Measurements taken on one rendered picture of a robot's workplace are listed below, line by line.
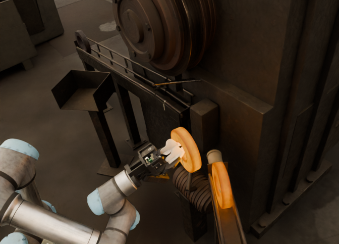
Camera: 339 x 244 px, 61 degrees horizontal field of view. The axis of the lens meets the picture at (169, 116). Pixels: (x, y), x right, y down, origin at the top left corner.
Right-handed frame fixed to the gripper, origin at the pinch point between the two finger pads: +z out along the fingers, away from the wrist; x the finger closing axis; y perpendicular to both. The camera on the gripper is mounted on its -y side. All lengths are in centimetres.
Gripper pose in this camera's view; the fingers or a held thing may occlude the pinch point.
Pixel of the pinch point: (184, 145)
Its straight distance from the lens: 95.4
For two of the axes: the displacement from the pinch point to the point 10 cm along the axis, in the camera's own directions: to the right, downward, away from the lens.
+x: -4.6, -5.7, 6.9
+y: -3.4, -6.0, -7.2
